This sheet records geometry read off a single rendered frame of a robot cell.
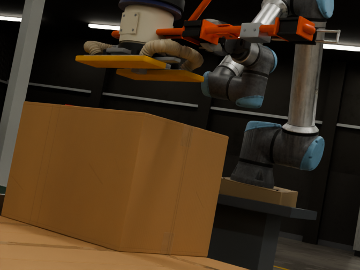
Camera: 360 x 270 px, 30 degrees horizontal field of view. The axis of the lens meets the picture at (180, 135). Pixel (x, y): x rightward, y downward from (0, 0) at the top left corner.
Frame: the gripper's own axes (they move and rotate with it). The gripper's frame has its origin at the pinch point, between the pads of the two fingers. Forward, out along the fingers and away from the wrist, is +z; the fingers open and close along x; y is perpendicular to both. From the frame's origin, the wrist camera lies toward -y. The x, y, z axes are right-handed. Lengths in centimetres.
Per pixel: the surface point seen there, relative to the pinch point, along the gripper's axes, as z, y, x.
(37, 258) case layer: 61, -18, -70
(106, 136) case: 21.3, 12.7, -37.9
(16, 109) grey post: -164, 347, -13
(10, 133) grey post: -163, 347, -33
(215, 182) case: -15.8, -1.0, -45.6
